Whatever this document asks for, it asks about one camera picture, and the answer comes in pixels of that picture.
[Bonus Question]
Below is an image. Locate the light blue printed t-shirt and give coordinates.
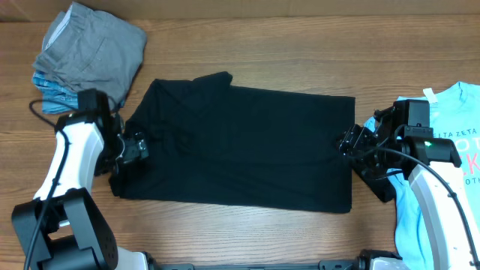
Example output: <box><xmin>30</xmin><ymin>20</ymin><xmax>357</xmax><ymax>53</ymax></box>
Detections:
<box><xmin>388</xmin><ymin>82</ymin><xmax>479</xmax><ymax>270</ymax></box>

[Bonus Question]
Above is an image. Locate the folded grey shirt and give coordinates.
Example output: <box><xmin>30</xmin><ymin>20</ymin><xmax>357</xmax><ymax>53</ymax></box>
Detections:
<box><xmin>33</xmin><ymin>2</ymin><xmax>147</xmax><ymax>110</ymax></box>

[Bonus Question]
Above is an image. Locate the folded blue garment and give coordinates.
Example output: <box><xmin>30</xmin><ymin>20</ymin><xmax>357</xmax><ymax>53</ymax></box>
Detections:
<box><xmin>32</xmin><ymin>70</ymin><xmax>78</xmax><ymax>114</ymax></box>

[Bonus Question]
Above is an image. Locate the black garment with white logo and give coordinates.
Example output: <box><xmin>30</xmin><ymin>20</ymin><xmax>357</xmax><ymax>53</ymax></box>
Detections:
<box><xmin>353</xmin><ymin>169</ymin><xmax>396</xmax><ymax>203</ymax></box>

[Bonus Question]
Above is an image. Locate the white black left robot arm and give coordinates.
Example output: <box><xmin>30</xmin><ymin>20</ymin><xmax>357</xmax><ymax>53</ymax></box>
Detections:
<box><xmin>11</xmin><ymin>88</ymin><xmax>157</xmax><ymax>270</ymax></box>

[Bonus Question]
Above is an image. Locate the black t-shirt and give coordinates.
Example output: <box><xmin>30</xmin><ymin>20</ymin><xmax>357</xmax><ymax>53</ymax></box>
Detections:
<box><xmin>109</xmin><ymin>72</ymin><xmax>355</xmax><ymax>213</ymax></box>

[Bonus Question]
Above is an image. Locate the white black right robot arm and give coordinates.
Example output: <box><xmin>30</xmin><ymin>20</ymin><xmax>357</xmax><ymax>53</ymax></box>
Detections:
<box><xmin>337</xmin><ymin>100</ymin><xmax>479</xmax><ymax>269</ymax></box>

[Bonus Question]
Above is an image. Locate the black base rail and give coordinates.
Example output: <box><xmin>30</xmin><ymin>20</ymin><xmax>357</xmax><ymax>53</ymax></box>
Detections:
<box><xmin>89</xmin><ymin>259</ymin><xmax>357</xmax><ymax>270</ymax></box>

